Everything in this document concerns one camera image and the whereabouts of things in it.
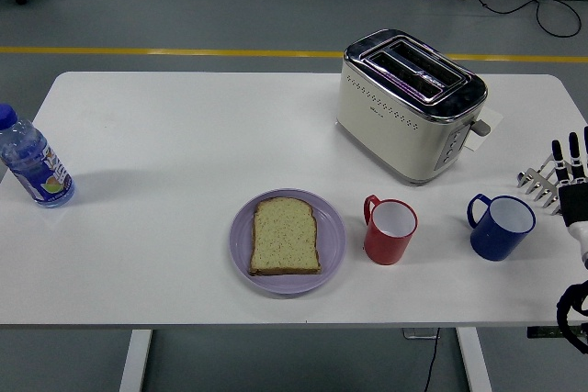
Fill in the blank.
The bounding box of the blue cup with handle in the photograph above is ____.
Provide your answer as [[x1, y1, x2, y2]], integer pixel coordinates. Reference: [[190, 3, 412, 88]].
[[467, 193, 537, 262]]

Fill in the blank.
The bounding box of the white paper card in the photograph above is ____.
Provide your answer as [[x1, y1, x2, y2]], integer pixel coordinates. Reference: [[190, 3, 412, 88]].
[[463, 106, 504, 152]]

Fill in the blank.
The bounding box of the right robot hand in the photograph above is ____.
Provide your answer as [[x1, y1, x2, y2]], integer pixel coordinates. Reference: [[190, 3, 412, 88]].
[[549, 125, 588, 270]]

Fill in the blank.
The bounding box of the black floor cable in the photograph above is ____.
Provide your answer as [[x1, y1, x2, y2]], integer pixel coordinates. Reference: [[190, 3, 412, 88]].
[[468, 0, 582, 39]]

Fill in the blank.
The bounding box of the black table control panel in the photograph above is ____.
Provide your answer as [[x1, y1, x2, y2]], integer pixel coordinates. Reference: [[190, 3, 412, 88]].
[[526, 325, 564, 339]]

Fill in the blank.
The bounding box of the clear bottle with blue cap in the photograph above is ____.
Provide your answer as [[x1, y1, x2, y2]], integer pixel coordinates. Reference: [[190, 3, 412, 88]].
[[0, 104, 76, 208]]

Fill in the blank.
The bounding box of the slice of toast bread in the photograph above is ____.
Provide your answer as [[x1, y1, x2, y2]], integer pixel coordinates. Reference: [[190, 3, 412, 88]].
[[248, 196, 322, 277]]

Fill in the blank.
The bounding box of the silver metal toast rack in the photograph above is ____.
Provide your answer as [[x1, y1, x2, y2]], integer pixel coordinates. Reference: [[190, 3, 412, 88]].
[[515, 151, 564, 217]]

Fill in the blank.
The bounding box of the cream and chrome toaster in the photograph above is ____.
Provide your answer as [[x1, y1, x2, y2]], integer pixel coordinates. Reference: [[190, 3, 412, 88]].
[[334, 28, 492, 186]]

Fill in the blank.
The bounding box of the white table leg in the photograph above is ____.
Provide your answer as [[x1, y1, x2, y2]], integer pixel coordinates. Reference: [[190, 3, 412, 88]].
[[456, 327, 492, 392], [119, 330, 153, 392]]

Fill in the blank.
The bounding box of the black cable under table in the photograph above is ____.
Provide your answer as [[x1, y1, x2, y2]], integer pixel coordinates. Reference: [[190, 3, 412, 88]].
[[422, 327, 441, 392]]

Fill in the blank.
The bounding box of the red cup with handle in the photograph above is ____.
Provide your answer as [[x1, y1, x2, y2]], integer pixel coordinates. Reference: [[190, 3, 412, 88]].
[[363, 194, 419, 266]]

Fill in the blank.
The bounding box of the grey under-table bracket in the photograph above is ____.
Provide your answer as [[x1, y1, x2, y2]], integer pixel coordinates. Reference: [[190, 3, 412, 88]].
[[402, 328, 440, 341]]

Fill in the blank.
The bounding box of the purple round plate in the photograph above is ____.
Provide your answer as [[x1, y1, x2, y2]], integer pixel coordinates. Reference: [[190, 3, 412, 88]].
[[229, 187, 347, 297]]

